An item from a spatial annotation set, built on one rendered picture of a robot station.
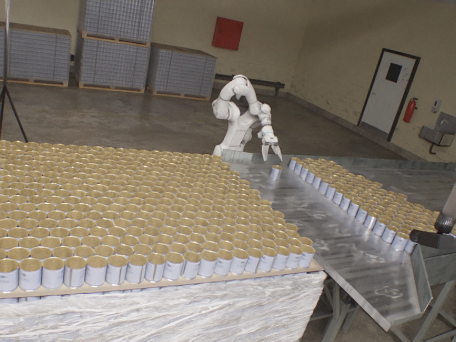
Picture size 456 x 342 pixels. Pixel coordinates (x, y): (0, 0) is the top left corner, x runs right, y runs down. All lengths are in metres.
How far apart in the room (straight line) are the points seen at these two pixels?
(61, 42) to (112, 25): 1.08
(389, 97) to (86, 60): 6.79
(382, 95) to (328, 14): 3.21
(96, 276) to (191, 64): 8.16
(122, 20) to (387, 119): 6.29
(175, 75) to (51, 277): 8.11
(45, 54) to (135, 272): 7.43
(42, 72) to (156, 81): 2.42
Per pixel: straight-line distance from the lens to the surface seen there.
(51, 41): 8.53
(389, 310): 1.75
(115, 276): 1.37
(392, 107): 9.85
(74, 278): 1.34
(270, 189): 2.42
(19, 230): 1.51
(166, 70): 9.09
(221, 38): 11.05
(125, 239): 1.51
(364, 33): 10.92
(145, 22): 8.80
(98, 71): 8.76
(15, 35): 8.51
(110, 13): 8.63
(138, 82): 9.00
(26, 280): 1.33
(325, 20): 12.12
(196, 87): 9.43
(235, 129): 2.87
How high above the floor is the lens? 2.00
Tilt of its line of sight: 23 degrees down
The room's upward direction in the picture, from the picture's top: 13 degrees clockwise
